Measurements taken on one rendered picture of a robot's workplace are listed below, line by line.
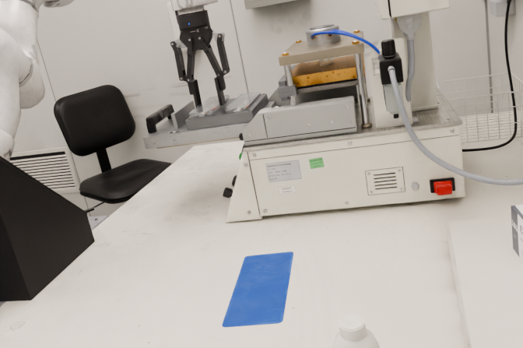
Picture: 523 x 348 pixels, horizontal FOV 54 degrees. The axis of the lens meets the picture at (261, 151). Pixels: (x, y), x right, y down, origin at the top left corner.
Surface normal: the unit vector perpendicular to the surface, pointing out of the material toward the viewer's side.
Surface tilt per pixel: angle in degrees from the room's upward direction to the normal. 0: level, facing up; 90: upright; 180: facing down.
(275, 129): 90
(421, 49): 90
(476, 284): 0
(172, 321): 0
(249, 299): 0
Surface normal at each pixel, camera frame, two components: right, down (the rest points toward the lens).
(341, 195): -0.18, 0.31
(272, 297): -0.18, -0.94
